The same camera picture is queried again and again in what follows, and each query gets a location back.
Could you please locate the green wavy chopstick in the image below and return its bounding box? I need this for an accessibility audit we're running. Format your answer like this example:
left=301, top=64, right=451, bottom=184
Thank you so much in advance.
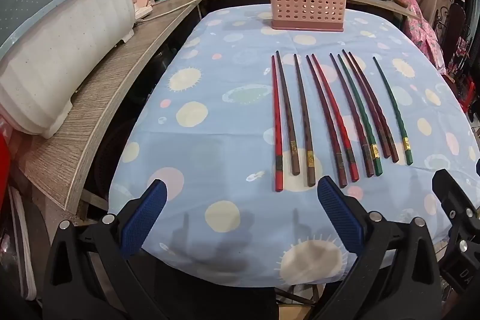
left=372, top=56, right=414, bottom=166
left=337, top=54, right=383, bottom=177

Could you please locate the dark brown wavy chopstick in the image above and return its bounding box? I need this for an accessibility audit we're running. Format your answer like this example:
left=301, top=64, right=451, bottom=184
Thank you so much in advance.
left=305, top=55, right=348, bottom=189

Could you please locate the pink floral cloth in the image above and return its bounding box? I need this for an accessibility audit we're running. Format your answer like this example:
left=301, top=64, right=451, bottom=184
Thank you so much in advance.
left=391, top=0, right=448, bottom=75

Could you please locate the blue spotted tablecloth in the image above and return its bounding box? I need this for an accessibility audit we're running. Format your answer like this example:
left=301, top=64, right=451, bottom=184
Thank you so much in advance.
left=107, top=3, right=480, bottom=289

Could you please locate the wooden side shelf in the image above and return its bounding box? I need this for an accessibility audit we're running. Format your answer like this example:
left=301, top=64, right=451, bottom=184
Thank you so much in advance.
left=19, top=0, right=215, bottom=214

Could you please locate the brown straight chopstick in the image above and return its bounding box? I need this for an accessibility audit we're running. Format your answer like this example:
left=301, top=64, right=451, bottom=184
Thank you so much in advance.
left=293, top=54, right=316, bottom=188
left=275, top=50, right=301, bottom=176

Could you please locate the red wavy chopstick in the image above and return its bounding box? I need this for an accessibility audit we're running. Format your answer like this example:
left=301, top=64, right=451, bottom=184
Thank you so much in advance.
left=311, top=54, right=361, bottom=183

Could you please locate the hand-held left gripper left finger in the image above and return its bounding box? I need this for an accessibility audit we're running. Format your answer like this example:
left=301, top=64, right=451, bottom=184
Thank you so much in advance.
left=43, top=178, right=169, bottom=320

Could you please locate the red plastic crate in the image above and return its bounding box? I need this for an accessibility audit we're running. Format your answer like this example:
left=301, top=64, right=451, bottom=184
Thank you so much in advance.
left=455, top=76, right=476, bottom=111

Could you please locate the white power cable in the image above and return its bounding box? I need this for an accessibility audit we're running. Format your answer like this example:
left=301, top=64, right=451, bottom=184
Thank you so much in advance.
left=134, top=0, right=215, bottom=25

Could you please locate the pink perforated utensil holder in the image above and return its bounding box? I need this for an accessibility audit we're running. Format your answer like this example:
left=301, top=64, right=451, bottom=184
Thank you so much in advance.
left=266, top=0, right=348, bottom=32

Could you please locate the white dish drainer teal lid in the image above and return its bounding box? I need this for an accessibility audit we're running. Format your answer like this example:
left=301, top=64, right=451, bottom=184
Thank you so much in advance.
left=0, top=0, right=137, bottom=139

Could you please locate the red straight chopstick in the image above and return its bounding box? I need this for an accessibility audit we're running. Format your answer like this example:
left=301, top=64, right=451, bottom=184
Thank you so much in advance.
left=271, top=55, right=283, bottom=192

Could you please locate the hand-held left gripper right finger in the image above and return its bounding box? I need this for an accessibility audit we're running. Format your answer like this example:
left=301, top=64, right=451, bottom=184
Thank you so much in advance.
left=311, top=177, right=449, bottom=320

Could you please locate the black metal chair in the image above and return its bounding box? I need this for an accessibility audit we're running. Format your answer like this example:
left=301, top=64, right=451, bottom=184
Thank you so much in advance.
left=437, top=0, right=474, bottom=81

